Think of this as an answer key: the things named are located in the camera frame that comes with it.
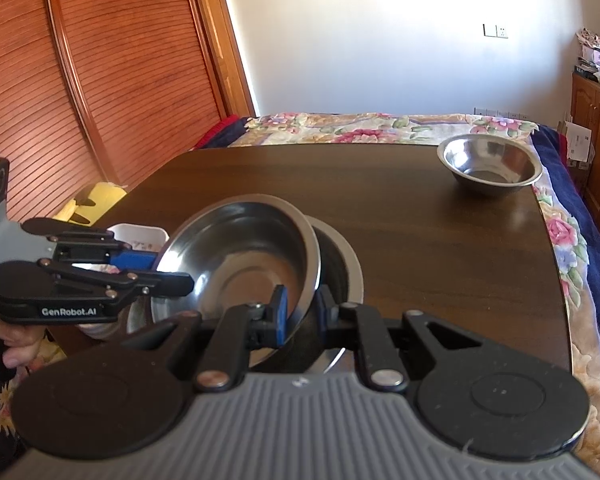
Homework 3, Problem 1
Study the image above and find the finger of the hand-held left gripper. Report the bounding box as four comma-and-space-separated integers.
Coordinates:
21, 217, 158, 270
37, 257, 194, 301

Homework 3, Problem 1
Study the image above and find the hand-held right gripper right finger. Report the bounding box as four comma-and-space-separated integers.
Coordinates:
316, 287, 496, 393

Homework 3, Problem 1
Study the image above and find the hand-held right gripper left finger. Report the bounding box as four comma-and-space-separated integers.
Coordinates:
122, 285, 288, 393

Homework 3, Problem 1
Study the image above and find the steel bowl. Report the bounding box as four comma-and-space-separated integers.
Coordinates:
150, 215, 365, 373
437, 134, 544, 198
156, 194, 322, 371

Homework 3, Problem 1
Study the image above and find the person's left hand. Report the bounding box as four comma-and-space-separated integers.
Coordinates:
0, 305, 46, 368

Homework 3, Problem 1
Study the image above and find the yellow plush toy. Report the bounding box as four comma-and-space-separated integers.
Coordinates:
55, 182, 128, 226

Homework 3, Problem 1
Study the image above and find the red cloth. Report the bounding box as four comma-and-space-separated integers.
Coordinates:
196, 115, 242, 149

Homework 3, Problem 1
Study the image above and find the wooden wardrobe door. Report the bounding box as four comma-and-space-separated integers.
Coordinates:
0, 0, 256, 221

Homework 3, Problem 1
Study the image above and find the navy blanket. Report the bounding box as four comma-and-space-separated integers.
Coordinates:
530, 124, 600, 376

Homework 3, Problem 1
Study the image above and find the white cardboard box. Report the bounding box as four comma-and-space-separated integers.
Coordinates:
560, 119, 592, 168

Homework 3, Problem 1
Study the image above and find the wall socket strip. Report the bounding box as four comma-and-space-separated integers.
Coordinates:
474, 106, 526, 120

